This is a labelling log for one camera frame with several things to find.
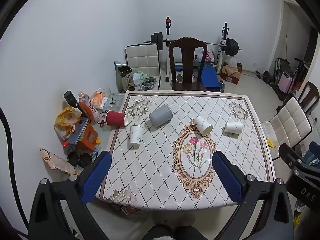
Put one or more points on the brown carton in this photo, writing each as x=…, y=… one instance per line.
x=123, y=77

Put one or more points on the black dumbbell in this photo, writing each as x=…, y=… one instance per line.
x=265, y=76

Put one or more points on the person's left leg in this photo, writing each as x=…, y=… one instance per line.
x=160, y=231

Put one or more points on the black barbell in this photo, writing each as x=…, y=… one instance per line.
x=231, y=46

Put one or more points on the black round jar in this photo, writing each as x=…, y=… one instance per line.
x=85, y=159
x=73, y=158

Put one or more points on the person's leg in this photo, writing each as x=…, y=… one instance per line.
x=185, y=232
x=160, y=231

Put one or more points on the black folding cart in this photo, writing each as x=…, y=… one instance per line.
x=281, y=66

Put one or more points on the cardboard box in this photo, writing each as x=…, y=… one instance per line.
x=231, y=75

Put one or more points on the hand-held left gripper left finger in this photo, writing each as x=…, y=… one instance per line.
x=98, y=175

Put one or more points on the green and white plastic bag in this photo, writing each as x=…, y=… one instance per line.
x=138, y=77

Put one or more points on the dark wooden chair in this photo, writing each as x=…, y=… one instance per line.
x=187, y=62
x=310, y=95

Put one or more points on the grey cup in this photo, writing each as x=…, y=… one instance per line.
x=160, y=115

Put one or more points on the person's right leg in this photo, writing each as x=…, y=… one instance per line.
x=185, y=232

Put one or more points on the printed paper booklet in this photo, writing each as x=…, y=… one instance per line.
x=56, y=160

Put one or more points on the clear plastic tray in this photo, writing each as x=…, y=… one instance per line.
x=113, y=100

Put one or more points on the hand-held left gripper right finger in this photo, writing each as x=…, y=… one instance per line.
x=226, y=176

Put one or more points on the white padded chair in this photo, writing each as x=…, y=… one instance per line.
x=287, y=125
x=142, y=61

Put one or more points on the white paper cup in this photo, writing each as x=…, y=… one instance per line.
x=136, y=135
x=233, y=127
x=203, y=126

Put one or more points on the blue cloth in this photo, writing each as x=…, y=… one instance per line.
x=314, y=152

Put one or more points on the red and white plastic bag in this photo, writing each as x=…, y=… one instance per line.
x=208, y=56

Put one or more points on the black speaker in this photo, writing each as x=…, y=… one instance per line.
x=71, y=98

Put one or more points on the red ribbed paper cup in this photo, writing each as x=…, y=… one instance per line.
x=115, y=118

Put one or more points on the pink suitcase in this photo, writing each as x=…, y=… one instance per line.
x=286, y=82

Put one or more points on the orange snack bag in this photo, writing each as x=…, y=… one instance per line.
x=98, y=100

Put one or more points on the floral printed tablecloth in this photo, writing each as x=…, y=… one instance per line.
x=160, y=160

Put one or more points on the blue bench pad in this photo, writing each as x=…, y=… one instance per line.
x=210, y=78

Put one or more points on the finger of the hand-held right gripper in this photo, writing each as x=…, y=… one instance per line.
x=290, y=153

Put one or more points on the orange box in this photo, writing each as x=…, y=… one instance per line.
x=88, y=137

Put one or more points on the white door frame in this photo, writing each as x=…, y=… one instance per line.
x=283, y=30

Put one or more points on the yellow plastic bag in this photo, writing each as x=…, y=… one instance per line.
x=65, y=118

